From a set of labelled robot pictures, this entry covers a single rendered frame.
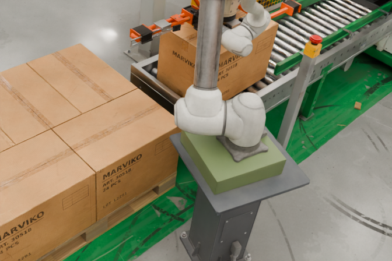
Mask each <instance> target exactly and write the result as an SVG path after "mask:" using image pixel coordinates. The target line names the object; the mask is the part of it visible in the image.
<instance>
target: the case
mask: <svg viewBox="0 0 392 261"><path fill-rule="evenodd" d="M244 15H246V13H245V12H243V11H241V10H240V11H238V12H236V18H235V19H237V18H239V17H241V16H244ZM278 25H279V23H277V22H275V21H273V20H271V21H270V23H269V25H268V27H267V28H266V29H265V30H264V31H263V32H262V33H261V34H260V35H259V36H258V37H256V38H255V39H253V40H252V41H251V42H252V44H253V50H252V52H251V53H250V54H249V55H248V56H246V57H240V56H238V55H235V54H233V53H231V52H229V51H228V50H227V49H225V48H224V47H223V45H221V47H220V58H219V70H218V81H217V87H218V89H219V90H220V92H221V93H222V100H224V101H226V100H228V99H230V98H232V97H233V96H235V95H237V94H238V93H240V92H241V91H243V90H244V89H246V88H248V87H249V86H251V85H252V84H254V83H256V82H257V81H259V80H261V79H262V78H264V77H265V74H266V71H267V67H268V63H269V60H270V56H271V52H272V48H273V45H274V41H275V36H276V34H277V29H278ZM196 49H197V31H196V30H195V29H194V28H193V26H192V25H190V24H188V23H187V22H184V24H182V25H181V29H180V30H179V31H174V32H173V30H171V31H170V32H168V33H166V34H163V35H161V36H160V44H159V57H158V65H157V78H156V79H157V80H158V81H160V82H161V83H163V84H164V85H165V86H167V87H168V88H169V89H170V90H172V91H173V92H175V93H176V94H177V95H179V96H180V97H185V95H186V92H187V89H188V88H189V87H190V86H191V85H193V84H194V71H195V56H196Z"/></svg>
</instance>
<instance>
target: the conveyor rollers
mask: <svg viewBox="0 0 392 261"><path fill-rule="evenodd" d="M372 11H373V10H372V9H369V8H367V7H365V6H363V5H361V4H359V3H357V2H355V1H353V0H320V1H318V2H316V3H313V4H311V5H309V6H307V7H305V8H303V9H301V10H300V12H298V13H295V14H294V15H292V16H290V15H287V16H285V17H283V18H281V19H279V20H276V21H275V22H277V23H279V25H278V29H277V33H276V36H275V41H274V45H273V48H272V52H271V56H270V59H269V63H268V66H269V67H270V68H269V67H267V71H266V75H265V77H264V78H262V79H261V80H260V81H262V82H263V83H265V84H266V85H269V84H271V83H273V82H275V81H274V80H278V79H280V78H282V77H283V75H284V76H285V75H287V74H289V73H291V71H294V70H295V69H297V68H299V67H300V64H301V62H300V63H298V64H297V65H295V66H293V67H291V68H290V69H289V70H286V71H284V72H282V73H281V74H282V75H281V74H279V75H278V76H276V75H274V70H275V66H276V64H277V63H278V62H281V61H282V60H284V59H286V58H287V57H289V56H291V55H293V54H295V53H297V52H299V51H300V50H302V49H304V48H305V45H306V43H307V42H309V41H310V40H309V38H310V36H312V35H318V36H320V37H321V38H324V37H326V36H328V35H330V34H331V33H333V32H335V31H337V30H339V29H341V28H343V27H344V26H346V25H348V24H350V23H352V22H354V21H355V20H357V19H359V18H361V17H362V16H364V15H367V14H368V13H370V12H372ZM384 18H385V16H384V15H383V16H381V17H379V18H377V19H375V20H374V21H372V22H370V23H368V24H367V25H365V26H363V27H361V28H360V29H358V30H356V31H354V32H353V33H354V35H356V34H358V33H359V32H361V31H362V30H364V29H366V28H368V27H369V26H371V25H373V24H375V23H376V22H378V21H380V20H382V19H384ZM349 38H351V34H349V35H347V36H346V37H344V38H342V39H340V40H339V41H337V42H335V43H333V44H331V45H330V46H328V47H327V48H325V49H323V50H321V51H320V53H319V55H318V56H320V55H321V54H323V53H325V52H327V51H328V50H330V49H332V48H334V47H335V46H337V45H338V44H341V43H342V42H344V41H345V40H347V39H349ZM272 59H273V60H274V61H273V60H272ZM275 61H276V62H275ZM271 68H272V69H271ZM273 69H274V70H273ZM290 70H291V71H290ZM157 71H158V69H157V68H153V69H152V71H151V74H152V75H154V76H155V77H156V78H157ZM267 75H268V76H269V77H268V76H267ZM270 77H271V78H273V79H274V80H273V79H271V78H270ZM260 81H257V82H256V83H254V84H252V86H253V87H255V88H256V89H258V90H261V89H263V88H265V87H266V85H264V84H263V83H261V82H260ZM243 91H244V92H246V93H256V92H258V91H257V90H255V89H254V88H252V87H251V86H249V87H248V88H246V89H244V90H243Z"/></svg>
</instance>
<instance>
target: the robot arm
mask: <svg viewBox="0 0 392 261"><path fill-rule="evenodd" d="M240 4H241V7H242V9H243V10H244V11H245V12H247V13H248V14H247V15H246V17H245V18H244V19H243V21H242V23H241V24H240V25H239V26H237V27H236V28H234V29H230V28H227V27H226V26H224V25H223V17H224V10H225V0H200V3H199V9H198V10H193V9H190V8H187V9H185V10H186V11H188V12H190V13H192V14H193V15H196V17H197V18H198V23H195V24H192V26H194V27H193V28H194V29H195V30H196V31H197V49H196V56H195V71H194V84H193V85H191V86H190V87H189V88H188V89H187V92H186V94H185V97H182V98H180V99H178V100H177V102H176V103H175V105H174V123H175V125H176V126H178V127H179V128H180V129H181V130H183V131H186V132H189V133H193V134H197V135H208V136H216V139H217V140H218V141H220V142H221V143H222V144H223V146H224V147H225V149H226V150H227V151H228V152H229V153H230V155H231V156H232V157H233V161H234V162H236V163H239V162H241V161H242V160H244V159H245V158H249V157H251V156H255V155H256V154H260V153H266V152H267V151H268V146H266V145H265V144H264V143H263V142H262V141H261V139H262V138H264V137H265V136H267V131H266V130H264V126H265V119H266V116H265V108H264V103H263V101H262V99H261V98H260V97H259V96H258V95H256V94H254V93H240V94H238V95H236V96H235V97H234V98H232V99H230V100H226V101H224V100H222V93H221V91H220V90H219V89H218V87H217V81H218V70H219V58H220V51H221V45H223V47H224V48H225V49H227V50H228V51H229V52H231V53H233V54H235V55H238V56H240V57H246V56H248V55H249V54H250V53H251V52H252V50H253V44H252V42H251V41H252V40H253V39H255V38H256V37H258V36H259V35H260V34H261V33H262V32H263V31H264V30H265V29H266V28H267V27H268V25H269V23H270V21H271V16H270V14H269V12H268V11H266V10H265V9H264V8H263V6H262V5H261V4H259V3H258V2H256V0H240Z"/></svg>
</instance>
